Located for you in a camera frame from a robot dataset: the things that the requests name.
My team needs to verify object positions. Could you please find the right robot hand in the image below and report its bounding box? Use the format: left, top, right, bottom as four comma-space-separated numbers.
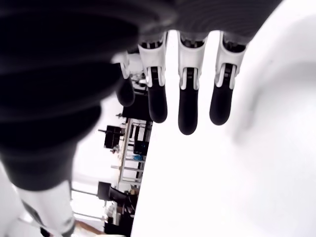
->
0, 0, 284, 237

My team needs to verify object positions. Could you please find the black box on stand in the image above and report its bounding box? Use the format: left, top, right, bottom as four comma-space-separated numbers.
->
98, 124, 124, 149

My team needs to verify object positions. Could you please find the white metal shelf rack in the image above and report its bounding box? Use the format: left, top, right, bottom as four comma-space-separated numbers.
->
118, 118, 154, 185

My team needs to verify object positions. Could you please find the black office chair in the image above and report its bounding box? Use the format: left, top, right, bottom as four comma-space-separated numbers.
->
97, 181, 139, 235

